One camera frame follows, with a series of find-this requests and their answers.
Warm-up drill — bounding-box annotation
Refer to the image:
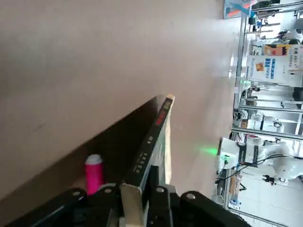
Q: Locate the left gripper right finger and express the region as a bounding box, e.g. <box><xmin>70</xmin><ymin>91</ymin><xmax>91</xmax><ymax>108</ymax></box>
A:
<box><xmin>146</xmin><ymin>165</ymin><xmax>251</xmax><ymax>227</ymax></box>

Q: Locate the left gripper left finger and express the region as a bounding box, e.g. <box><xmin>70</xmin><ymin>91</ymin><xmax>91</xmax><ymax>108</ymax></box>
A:
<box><xmin>0</xmin><ymin>183</ymin><xmax>124</xmax><ymax>227</ymax></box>

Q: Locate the black covered book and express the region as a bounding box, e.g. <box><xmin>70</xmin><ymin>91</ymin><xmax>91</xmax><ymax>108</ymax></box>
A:
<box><xmin>101</xmin><ymin>94</ymin><xmax>176</xmax><ymax>227</ymax></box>

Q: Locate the white book blue lettering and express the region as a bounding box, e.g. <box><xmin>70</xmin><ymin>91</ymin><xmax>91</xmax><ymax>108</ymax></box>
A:
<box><xmin>246</xmin><ymin>56</ymin><xmax>276</xmax><ymax>82</ymax></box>

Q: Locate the yellow cartoon cover book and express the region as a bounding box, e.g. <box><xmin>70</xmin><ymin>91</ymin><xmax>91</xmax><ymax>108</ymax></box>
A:
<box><xmin>261</xmin><ymin>44</ymin><xmax>288</xmax><ymax>57</ymax></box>

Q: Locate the pink highlighter pen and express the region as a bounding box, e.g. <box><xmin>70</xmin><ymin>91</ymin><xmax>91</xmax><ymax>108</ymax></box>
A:
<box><xmin>85</xmin><ymin>154</ymin><xmax>105</xmax><ymax>196</ymax></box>

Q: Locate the light blue pen cup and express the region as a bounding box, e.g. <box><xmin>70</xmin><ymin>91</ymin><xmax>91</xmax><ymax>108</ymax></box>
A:
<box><xmin>223</xmin><ymin>0</ymin><xmax>258</xmax><ymax>19</ymax></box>

